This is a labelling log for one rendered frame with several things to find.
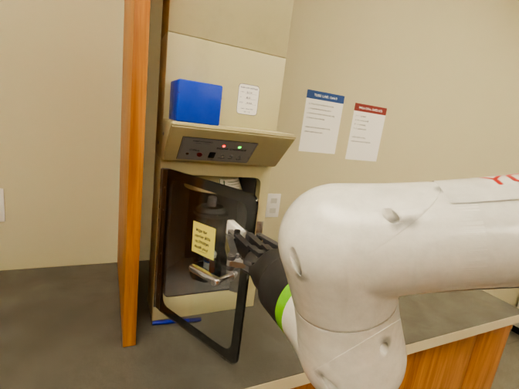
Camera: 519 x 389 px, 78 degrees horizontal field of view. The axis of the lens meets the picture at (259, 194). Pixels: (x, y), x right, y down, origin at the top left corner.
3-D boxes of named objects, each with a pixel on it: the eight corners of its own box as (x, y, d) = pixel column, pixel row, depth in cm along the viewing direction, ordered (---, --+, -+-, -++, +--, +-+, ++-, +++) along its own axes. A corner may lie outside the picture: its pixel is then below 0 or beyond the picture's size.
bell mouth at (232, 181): (179, 180, 104) (181, 163, 102) (231, 181, 111) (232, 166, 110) (192, 194, 88) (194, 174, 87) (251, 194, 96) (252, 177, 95)
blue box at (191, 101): (168, 119, 79) (170, 80, 77) (207, 123, 83) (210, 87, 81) (175, 120, 70) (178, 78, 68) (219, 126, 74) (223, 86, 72)
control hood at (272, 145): (160, 158, 81) (161, 118, 79) (273, 165, 95) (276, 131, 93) (167, 166, 71) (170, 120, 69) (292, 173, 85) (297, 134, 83)
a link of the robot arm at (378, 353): (347, 460, 29) (432, 397, 33) (332, 360, 25) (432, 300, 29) (276, 355, 42) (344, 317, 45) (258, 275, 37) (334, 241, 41)
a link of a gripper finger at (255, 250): (262, 275, 52) (255, 275, 51) (236, 248, 61) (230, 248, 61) (266, 252, 51) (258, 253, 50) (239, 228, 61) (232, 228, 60)
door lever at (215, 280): (205, 266, 75) (205, 256, 74) (234, 282, 69) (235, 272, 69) (186, 273, 71) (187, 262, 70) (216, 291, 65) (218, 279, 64)
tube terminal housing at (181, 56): (142, 279, 113) (153, 46, 96) (228, 271, 127) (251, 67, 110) (150, 321, 91) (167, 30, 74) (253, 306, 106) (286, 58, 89)
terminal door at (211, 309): (157, 307, 90) (166, 167, 81) (238, 366, 72) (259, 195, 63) (155, 308, 89) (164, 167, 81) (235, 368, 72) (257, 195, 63)
